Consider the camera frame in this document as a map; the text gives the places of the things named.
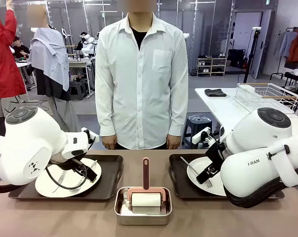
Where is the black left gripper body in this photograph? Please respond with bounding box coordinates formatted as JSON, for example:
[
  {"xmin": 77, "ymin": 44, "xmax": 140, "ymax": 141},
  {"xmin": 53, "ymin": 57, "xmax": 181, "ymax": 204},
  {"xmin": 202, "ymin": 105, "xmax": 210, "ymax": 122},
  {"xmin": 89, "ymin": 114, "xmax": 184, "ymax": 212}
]
[{"xmin": 51, "ymin": 155, "xmax": 78, "ymax": 171}]

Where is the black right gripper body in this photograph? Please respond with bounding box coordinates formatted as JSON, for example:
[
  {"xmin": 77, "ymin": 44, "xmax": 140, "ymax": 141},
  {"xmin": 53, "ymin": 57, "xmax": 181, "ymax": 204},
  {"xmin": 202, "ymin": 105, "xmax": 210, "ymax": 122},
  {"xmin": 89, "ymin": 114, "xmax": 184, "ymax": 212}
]
[{"xmin": 205, "ymin": 142, "xmax": 226, "ymax": 171}]

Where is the silver fork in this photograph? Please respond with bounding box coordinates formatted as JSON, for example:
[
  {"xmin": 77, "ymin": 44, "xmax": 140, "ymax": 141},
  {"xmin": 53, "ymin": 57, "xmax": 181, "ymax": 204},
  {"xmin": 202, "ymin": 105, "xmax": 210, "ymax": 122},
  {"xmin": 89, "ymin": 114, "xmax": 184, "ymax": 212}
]
[
  {"xmin": 180, "ymin": 156, "xmax": 213, "ymax": 189},
  {"xmin": 69, "ymin": 159, "xmax": 98, "ymax": 194}
]

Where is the silver table knife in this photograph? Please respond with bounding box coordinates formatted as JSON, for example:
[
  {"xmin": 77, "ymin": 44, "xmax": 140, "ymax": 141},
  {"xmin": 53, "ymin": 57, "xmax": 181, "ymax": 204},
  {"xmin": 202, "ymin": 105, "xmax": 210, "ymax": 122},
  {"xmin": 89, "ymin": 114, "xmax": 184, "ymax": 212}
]
[{"xmin": 53, "ymin": 170, "xmax": 67, "ymax": 194}]

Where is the round white plate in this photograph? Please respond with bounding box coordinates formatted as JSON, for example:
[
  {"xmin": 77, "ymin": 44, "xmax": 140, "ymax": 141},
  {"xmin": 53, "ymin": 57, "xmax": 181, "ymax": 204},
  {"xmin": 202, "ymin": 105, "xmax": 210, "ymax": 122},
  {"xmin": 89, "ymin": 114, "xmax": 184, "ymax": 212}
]
[
  {"xmin": 187, "ymin": 157, "xmax": 228, "ymax": 197},
  {"xmin": 35, "ymin": 158, "xmax": 102, "ymax": 198}
]

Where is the brown plastic serving tray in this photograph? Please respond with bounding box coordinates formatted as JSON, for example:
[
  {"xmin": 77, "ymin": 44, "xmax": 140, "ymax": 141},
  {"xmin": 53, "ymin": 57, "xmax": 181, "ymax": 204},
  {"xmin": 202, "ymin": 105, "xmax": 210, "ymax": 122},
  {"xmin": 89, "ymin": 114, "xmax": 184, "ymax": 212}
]
[
  {"xmin": 8, "ymin": 155, "xmax": 124, "ymax": 202},
  {"xmin": 169, "ymin": 154, "xmax": 285, "ymax": 201}
]

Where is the pink lint roller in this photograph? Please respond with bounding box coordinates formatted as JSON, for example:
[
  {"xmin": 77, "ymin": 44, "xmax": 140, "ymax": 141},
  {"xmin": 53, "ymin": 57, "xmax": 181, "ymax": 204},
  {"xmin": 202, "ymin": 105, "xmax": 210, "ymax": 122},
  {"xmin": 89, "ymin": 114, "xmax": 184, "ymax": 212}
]
[{"xmin": 127, "ymin": 157, "xmax": 167, "ymax": 214}]

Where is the person's right forearm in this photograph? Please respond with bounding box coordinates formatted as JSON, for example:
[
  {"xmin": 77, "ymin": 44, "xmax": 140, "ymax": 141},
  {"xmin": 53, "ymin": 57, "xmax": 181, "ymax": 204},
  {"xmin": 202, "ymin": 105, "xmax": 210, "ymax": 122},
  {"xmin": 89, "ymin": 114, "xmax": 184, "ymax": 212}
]
[{"xmin": 95, "ymin": 91, "xmax": 119, "ymax": 137}]

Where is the person's left forearm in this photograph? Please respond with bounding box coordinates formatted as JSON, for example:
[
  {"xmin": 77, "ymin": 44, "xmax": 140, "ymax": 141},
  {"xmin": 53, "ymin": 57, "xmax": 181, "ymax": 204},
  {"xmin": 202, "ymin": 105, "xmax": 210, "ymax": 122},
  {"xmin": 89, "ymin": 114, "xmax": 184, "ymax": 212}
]
[{"xmin": 167, "ymin": 91, "xmax": 189, "ymax": 137}]

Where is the person's right hand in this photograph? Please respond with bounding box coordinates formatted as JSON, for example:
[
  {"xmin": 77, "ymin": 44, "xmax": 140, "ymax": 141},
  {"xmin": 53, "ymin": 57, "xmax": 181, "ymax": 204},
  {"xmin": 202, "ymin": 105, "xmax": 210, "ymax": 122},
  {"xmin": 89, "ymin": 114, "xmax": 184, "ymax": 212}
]
[{"xmin": 101, "ymin": 135, "xmax": 118, "ymax": 150}]

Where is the person's left hand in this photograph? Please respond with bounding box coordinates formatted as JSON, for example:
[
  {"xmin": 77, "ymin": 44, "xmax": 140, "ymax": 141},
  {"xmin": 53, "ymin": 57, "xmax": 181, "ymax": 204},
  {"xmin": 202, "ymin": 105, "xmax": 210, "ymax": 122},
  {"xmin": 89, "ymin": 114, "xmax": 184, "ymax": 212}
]
[{"xmin": 167, "ymin": 134, "xmax": 181, "ymax": 150}]

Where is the grey plastic stool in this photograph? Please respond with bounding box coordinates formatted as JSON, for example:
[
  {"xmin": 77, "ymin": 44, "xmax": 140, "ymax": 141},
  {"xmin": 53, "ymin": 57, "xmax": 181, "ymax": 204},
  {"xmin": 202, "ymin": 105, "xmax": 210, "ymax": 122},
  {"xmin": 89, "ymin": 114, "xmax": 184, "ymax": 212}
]
[{"xmin": 182, "ymin": 115, "xmax": 213, "ymax": 150}]

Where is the white table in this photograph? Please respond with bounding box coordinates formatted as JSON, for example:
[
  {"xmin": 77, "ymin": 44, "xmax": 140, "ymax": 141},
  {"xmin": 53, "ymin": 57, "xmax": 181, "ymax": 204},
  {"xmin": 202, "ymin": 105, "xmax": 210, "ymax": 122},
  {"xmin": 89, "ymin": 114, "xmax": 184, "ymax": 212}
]
[{"xmin": 195, "ymin": 87, "xmax": 298, "ymax": 149}]

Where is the folded black cloth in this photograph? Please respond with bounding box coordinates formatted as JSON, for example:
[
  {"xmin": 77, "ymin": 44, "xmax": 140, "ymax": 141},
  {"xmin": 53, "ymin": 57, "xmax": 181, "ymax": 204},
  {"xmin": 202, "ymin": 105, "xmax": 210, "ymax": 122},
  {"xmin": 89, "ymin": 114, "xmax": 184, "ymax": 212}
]
[{"xmin": 204, "ymin": 88, "xmax": 228, "ymax": 98}]

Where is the rectangular steel container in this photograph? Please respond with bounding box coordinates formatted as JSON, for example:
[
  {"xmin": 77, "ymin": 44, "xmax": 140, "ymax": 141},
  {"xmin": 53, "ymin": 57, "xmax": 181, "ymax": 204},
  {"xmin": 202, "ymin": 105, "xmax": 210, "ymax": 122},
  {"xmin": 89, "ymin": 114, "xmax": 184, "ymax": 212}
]
[{"xmin": 114, "ymin": 186, "xmax": 173, "ymax": 226}]

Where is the white cutlery holder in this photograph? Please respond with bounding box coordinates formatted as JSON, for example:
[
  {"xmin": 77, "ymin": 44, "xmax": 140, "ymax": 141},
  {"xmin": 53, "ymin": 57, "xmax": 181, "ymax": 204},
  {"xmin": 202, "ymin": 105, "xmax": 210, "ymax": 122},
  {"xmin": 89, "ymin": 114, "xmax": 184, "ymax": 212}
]
[{"xmin": 237, "ymin": 83, "xmax": 257, "ymax": 99}]

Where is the dark plastic stool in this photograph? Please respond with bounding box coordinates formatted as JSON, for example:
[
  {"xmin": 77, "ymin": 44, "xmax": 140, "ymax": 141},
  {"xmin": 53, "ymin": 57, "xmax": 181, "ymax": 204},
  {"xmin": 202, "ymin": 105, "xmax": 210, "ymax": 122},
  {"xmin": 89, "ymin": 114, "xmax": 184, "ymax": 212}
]
[{"xmin": 69, "ymin": 80, "xmax": 88, "ymax": 101}]

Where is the wooden shoe rack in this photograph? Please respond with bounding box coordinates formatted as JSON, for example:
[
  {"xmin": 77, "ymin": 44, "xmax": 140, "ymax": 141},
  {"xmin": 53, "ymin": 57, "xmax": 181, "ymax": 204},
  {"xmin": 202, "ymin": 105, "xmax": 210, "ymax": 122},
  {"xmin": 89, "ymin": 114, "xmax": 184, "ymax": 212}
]
[{"xmin": 197, "ymin": 57, "xmax": 227, "ymax": 77}]

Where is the black bag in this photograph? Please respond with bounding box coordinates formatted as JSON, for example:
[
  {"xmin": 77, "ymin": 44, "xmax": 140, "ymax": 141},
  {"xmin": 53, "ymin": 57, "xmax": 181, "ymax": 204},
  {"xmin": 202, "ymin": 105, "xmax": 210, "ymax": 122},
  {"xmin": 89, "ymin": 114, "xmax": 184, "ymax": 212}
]
[{"xmin": 227, "ymin": 48, "xmax": 246, "ymax": 69}]

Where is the person in white shirt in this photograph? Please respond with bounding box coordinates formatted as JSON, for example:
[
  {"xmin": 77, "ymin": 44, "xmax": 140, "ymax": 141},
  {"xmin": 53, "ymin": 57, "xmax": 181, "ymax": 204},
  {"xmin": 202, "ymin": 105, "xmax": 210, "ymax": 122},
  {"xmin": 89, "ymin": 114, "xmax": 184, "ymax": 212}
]
[{"xmin": 94, "ymin": 0, "xmax": 189, "ymax": 151}]

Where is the mannequin with striped shirt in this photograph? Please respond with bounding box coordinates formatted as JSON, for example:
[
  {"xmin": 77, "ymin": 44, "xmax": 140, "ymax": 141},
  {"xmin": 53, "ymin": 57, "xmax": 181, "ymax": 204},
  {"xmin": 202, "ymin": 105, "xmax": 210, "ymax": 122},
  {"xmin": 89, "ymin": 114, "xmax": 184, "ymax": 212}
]
[{"xmin": 27, "ymin": 4, "xmax": 82, "ymax": 133}]

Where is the mannequin in red jacket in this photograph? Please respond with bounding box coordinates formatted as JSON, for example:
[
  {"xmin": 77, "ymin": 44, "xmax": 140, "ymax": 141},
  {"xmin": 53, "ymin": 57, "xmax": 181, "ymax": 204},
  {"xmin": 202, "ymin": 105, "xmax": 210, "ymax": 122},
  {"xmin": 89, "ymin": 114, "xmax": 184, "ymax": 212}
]
[{"xmin": 0, "ymin": 0, "xmax": 27, "ymax": 136}]

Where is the seated person in black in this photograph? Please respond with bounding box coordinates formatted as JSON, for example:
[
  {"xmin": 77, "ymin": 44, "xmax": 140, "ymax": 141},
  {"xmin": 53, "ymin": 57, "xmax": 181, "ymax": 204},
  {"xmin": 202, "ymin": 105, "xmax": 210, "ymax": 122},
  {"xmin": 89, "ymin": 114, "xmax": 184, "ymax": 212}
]
[{"xmin": 11, "ymin": 36, "xmax": 31, "ymax": 59}]

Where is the clothes rack with garments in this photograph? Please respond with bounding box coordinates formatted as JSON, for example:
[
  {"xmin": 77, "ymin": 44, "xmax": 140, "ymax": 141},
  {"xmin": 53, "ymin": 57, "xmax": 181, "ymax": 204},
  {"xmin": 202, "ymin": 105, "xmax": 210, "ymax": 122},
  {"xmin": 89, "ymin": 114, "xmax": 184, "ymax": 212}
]
[{"xmin": 274, "ymin": 26, "xmax": 298, "ymax": 75}]

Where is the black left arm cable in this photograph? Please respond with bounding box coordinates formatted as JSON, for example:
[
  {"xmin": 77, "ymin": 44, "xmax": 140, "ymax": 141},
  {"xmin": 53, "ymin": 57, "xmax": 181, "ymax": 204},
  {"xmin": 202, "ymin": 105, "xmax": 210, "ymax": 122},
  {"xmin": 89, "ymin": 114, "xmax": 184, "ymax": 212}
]
[{"xmin": 44, "ymin": 164, "xmax": 88, "ymax": 191}]

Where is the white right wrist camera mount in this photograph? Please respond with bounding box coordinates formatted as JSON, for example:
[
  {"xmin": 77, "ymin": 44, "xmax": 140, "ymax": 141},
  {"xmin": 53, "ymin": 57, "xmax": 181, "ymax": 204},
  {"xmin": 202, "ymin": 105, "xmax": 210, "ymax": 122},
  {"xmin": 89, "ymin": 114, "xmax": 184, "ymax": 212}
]
[{"xmin": 192, "ymin": 127, "xmax": 213, "ymax": 146}]

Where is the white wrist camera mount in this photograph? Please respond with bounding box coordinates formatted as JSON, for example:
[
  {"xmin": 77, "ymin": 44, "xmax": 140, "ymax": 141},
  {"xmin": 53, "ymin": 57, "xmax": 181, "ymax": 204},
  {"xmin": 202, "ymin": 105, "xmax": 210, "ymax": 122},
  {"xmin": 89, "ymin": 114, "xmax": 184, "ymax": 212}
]
[
  {"xmin": 81, "ymin": 127, "xmax": 100, "ymax": 145},
  {"xmin": 192, "ymin": 127, "xmax": 213, "ymax": 146}
]

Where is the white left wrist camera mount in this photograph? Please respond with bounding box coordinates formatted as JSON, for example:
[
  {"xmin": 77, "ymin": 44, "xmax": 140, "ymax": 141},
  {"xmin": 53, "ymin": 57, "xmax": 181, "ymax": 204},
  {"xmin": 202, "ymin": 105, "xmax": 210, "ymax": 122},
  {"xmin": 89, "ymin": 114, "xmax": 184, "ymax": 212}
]
[{"xmin": 81, "ymin": 127, "xmax": 100, "ymax": 145}]

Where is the white wire dish rack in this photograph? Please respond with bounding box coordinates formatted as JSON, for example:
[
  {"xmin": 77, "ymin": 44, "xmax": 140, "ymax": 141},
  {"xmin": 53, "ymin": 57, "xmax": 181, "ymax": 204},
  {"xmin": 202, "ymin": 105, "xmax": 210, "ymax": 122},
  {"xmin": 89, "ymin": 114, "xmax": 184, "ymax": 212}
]
[{"xmin": 234, "ymin": 82, "xmax": 298, "ymax": 115}]

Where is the white frame workbench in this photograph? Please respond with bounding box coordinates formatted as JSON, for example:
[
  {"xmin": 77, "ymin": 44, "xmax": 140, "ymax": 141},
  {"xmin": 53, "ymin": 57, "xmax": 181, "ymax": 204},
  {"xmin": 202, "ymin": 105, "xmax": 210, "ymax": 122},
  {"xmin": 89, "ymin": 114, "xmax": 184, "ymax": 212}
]
[{"xmin": 67, "ymin": 56, "xmax": 95, "ymax": 97}]

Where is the black camera tripod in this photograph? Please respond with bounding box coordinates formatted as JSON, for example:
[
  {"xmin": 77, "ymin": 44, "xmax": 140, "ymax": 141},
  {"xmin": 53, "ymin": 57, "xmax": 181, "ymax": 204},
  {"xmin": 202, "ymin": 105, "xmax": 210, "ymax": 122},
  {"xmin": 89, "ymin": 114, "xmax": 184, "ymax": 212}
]
[{"xmin": 244, "ymin": 26, "xmax": 262, "ymax": 83}]

